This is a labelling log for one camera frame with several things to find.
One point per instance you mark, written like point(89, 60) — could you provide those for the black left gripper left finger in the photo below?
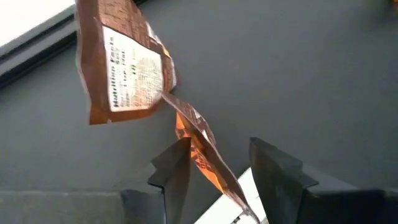
point(174, 186)

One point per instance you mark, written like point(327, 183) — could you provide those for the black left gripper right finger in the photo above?
point(280, 193)

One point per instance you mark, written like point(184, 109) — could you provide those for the black aluminium table frame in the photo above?
point(31, 62)

